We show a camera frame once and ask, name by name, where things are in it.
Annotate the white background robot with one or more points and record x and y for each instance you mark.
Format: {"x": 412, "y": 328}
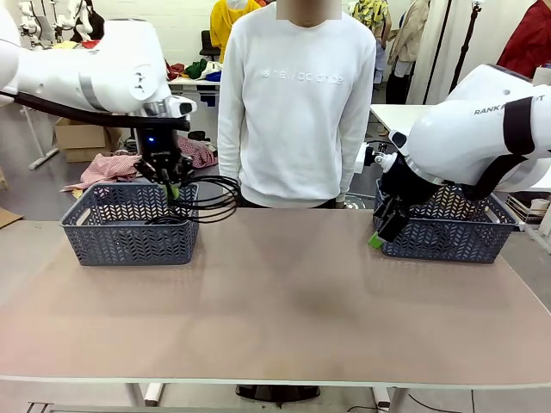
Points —
{"x": 28, "y": 21}
{"x": 73, "y": 15}

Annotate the white clothes table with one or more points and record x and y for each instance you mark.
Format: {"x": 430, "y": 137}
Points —
{"x": 193, "y": 84}

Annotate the person in dark clothes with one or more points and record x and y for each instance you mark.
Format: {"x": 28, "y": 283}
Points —
{"x": 92, "y": 26}

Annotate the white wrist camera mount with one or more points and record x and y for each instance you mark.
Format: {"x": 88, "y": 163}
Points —
{"x": 183, "y": 105}
{"x": 370, "y": 157}

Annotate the blue-grey plastic lattice basket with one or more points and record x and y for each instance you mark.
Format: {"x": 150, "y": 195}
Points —
{"x": 447, "y": 241}
{"x": 125, "y": 245}

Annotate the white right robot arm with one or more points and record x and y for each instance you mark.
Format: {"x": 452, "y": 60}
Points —
{"x": 465, "y": 137}

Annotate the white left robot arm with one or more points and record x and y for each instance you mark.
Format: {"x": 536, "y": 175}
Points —
{"x": 86, "y": 69}

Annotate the person in white sweatshirt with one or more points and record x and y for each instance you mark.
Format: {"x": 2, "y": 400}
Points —
{"x": 297, "y": 107}

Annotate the cardboard box on floor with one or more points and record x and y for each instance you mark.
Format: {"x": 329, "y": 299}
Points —
{"x": 84, "y": 137}

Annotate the green cloth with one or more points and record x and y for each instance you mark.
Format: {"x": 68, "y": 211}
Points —
{"x": 196, "y": 69}

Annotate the flat cardboard sheet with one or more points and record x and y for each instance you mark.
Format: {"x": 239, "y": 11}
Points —
{"x": 8, "y": 217}

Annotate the black office chair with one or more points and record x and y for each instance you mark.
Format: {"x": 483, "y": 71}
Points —
{"x": 208, "y": 43}

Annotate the yellow floral shirt mannequin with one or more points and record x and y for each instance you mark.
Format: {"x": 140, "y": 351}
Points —
{"x": 372, "y": 17}

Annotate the yellow garment on mannequin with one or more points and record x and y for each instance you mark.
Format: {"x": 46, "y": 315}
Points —
{"x": 221, "y": 21}

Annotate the person in red jacket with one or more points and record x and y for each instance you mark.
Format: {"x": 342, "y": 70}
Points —
{"x": 529, "y": 38}

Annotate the white background table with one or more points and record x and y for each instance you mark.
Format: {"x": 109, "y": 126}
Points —
{"x": 391, "y": 116}

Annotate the pink checked cloth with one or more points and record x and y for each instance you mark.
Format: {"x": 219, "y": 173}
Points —
{"x": 107, "y": 170}

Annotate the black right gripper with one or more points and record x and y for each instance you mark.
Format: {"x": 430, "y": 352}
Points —
{"x": 406, "y": 185}

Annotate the thin black stand pole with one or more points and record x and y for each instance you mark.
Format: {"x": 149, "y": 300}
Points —
{"x": 439, "y": 51}

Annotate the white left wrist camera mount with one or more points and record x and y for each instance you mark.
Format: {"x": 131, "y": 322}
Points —
{"x": 183, "y": 105}

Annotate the beige coat on mannequin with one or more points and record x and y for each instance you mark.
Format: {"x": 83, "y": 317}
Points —
{"x": 409, "y": 34}

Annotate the black tripod stand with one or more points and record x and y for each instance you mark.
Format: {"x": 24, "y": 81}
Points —
{"x": 467, "y": 43}

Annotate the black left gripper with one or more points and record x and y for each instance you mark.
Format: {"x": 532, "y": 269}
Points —
{"x": 157, "y": 146}

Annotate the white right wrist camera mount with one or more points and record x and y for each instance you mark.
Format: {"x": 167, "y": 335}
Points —
{"x": 370, "y": 157}

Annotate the dark red checked cloth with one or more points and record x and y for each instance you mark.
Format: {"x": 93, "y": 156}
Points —
{"x": 200, "y": 152}

